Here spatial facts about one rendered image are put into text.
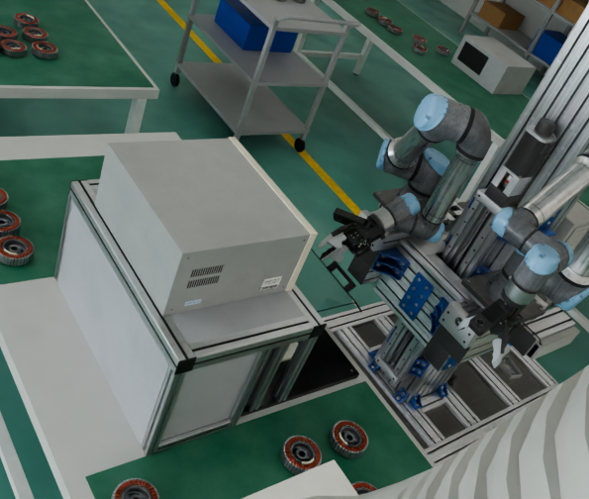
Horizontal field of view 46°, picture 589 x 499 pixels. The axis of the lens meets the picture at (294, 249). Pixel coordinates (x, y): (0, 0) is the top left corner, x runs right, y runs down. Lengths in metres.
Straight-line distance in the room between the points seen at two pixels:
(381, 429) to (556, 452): 1.84
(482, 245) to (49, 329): 1.48
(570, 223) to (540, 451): 2.41
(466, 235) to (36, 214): 1.51
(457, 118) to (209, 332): 0.99
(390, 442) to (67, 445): 0.93
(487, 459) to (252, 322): 1.37
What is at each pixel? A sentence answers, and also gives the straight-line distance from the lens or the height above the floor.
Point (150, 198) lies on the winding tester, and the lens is 1.67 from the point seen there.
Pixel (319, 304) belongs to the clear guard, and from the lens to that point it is 1.96.
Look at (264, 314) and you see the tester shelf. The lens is 1.78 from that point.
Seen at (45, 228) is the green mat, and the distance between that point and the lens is 2.42.
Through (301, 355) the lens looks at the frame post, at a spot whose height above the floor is 0.97.
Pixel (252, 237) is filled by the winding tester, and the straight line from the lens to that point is 1.66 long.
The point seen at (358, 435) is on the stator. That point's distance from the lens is 2.09.
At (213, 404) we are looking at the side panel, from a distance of 1.86.
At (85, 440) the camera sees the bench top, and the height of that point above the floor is 0.75.
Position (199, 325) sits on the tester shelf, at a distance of 1.68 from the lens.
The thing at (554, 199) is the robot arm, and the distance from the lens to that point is 2.00.
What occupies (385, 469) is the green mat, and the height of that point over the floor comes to 0.75.
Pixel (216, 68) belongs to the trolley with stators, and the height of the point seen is 0.19.
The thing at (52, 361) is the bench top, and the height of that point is 0.75.
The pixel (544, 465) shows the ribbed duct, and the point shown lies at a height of 2.06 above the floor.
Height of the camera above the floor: 2.28
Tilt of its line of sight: 35 degrees down
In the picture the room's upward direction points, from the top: 24 degrees clockwise
